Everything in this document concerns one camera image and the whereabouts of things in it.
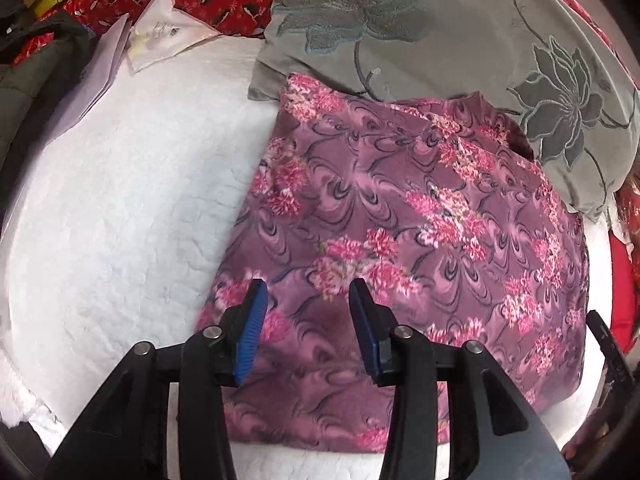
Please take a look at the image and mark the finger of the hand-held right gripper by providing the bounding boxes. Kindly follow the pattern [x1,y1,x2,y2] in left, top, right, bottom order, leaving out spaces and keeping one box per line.
[585,310,632,411]

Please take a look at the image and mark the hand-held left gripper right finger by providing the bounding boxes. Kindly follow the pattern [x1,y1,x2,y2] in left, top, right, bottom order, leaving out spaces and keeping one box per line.
[348,279,573,480]

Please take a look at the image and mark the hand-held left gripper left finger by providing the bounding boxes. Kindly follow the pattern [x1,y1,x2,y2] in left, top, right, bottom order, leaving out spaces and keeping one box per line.
[45,279,271,480]

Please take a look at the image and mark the purple floral shirt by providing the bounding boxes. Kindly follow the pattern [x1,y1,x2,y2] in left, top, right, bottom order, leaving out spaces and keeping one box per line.
[195,72,588,456]

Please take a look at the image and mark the person's right hand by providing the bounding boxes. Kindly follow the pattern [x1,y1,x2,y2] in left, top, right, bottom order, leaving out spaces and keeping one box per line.
[562,405,618,466]

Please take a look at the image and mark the plain red cloth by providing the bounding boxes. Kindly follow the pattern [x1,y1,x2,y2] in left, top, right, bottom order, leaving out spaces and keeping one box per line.
[607,237,640,331]

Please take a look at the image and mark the white quilted bed cover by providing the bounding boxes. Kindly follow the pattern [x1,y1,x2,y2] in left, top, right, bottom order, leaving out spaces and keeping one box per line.
[0,35,616,480]

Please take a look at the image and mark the white folded paper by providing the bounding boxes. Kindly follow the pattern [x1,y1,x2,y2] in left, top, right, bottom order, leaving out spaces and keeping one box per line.
[55,12,133,126]

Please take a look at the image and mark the clear plastic packet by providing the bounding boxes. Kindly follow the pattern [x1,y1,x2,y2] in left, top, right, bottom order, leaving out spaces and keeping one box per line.
[125,0,223,73]

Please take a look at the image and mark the grey floral pillow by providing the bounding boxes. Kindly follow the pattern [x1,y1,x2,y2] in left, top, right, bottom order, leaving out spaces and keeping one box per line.
[247,0,640,223]

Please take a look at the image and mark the dark green puffer jacket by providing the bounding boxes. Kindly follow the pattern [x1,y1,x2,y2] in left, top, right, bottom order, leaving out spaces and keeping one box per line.
[0,15,106,191]

